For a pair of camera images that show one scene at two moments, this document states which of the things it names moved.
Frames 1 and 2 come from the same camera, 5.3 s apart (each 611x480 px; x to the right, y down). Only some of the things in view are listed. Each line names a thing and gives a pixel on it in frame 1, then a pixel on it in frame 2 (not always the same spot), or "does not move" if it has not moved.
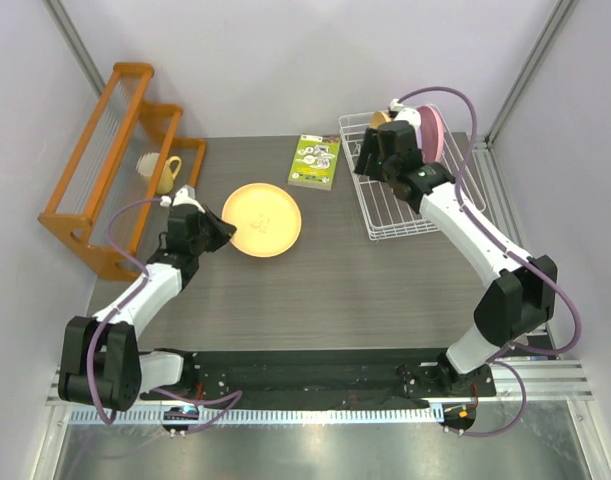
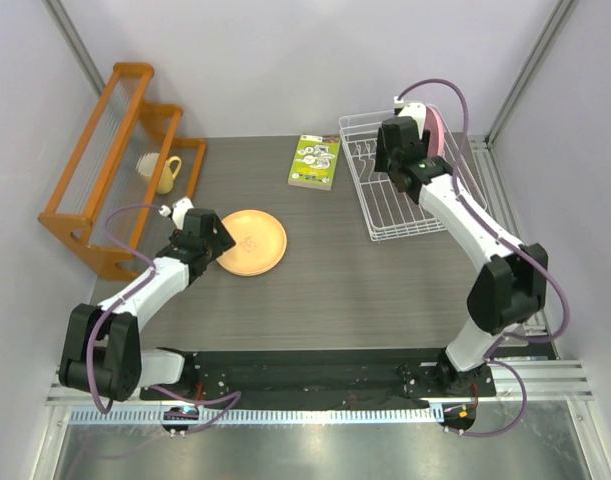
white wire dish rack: (385, 215) does not move
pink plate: (432, 133) does not move
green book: (314, 161) does not move
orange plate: (379, 118) → (260, 240)
